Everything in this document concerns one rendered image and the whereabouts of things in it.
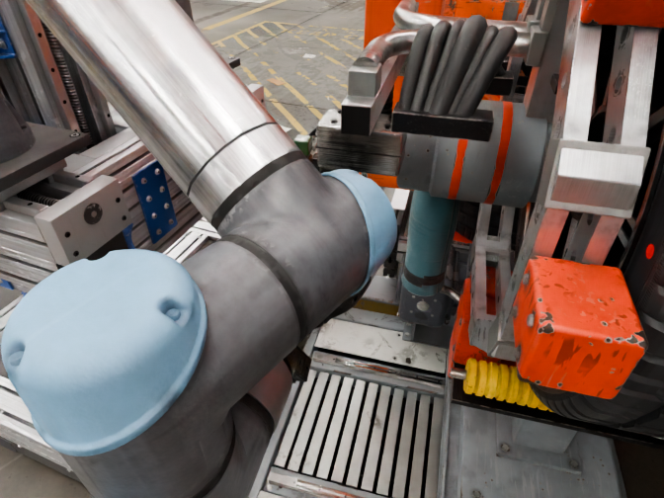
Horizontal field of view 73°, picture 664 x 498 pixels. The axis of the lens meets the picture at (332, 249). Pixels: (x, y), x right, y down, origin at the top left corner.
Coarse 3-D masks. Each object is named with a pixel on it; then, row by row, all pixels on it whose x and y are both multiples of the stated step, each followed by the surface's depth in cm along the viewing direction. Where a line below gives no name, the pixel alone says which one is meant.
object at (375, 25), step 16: (368, 0) 94; (384, 0) 93; (400, 0) 93; (416, 0) 92; (432, 0) 91; (368, 16) 96; (384, 16) 95; (368, 32) 98; (384, 32) 97; (400, 80) 102; (368, 176) 119; (384, 176) 118
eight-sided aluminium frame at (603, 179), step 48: (528, 0) 68; (576, 0) 38; (576, 48) 36; (624, 48) 37; (576, 96) 36; (624, 96) 35; (576, 144) 35; (624, 144) 34; (576, 192) 35; (624, 192) 34; (480, 240) 84; (528, 240) 42; (576, 240) 41; (480, 288) 75; (480, 336) 60
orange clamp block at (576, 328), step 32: (544, 288) 36; (576, 288) 36; (608, 288) 36; (544, 320) 33; (576, 320) 33; (608, 320) 33; (544, 352) 34; (576, 352) 34; (608, 352) 33; (640, 352) 32; (544, 384) 37; (576, 384) 36; (608, 384) 35
